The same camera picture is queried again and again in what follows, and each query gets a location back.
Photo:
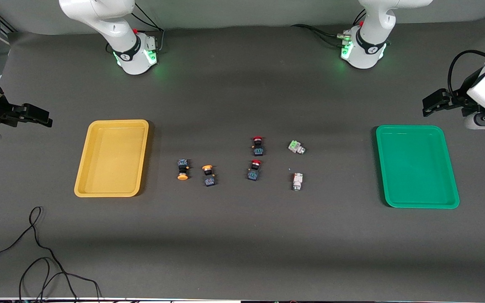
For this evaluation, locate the green plastic tray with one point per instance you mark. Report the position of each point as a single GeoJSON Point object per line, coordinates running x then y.
{"type": "Point", "coordinates": [415, 168]}

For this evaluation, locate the white button with orange side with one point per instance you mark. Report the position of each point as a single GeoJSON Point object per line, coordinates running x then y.
{"type": "Point", "coordinates": [297, 181]}

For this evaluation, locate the dark grey table mat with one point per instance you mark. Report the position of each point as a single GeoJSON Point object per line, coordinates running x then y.
{"type": "Point", "coordinates": [242, 252]}

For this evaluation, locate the yellow push button switch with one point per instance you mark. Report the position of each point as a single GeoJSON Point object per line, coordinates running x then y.
{"type": "Point", "coordinates": [182, 168]}
{"type": "Point", "coordinates": [209, 182]}

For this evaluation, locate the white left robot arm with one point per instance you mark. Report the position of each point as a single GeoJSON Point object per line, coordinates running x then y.
{"type": "Point", "coordinates": [371, 33]}

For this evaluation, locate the yellow plastic tray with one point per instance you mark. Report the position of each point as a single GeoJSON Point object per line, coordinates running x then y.
{"type": "Point", "coordinates": [112, 160]}

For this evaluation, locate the white button with green label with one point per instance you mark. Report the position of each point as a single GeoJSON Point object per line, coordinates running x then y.
{"type": "Point", "coordinates": [295, 146]}

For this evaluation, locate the aluminium frame rail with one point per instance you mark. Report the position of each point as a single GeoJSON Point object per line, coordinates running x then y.
{"type": "Point", "coordinates": [6, 26]}

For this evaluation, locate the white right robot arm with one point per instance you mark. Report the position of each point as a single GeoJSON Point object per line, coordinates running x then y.
{"type": "Point", "coordinates": [112, 25]}

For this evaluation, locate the red push button switch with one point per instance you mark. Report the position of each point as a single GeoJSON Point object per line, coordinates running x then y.
{"type": "Point", "coordinates": [253, 174]}
{"type": "Point", "coordinates": [258, 149]}

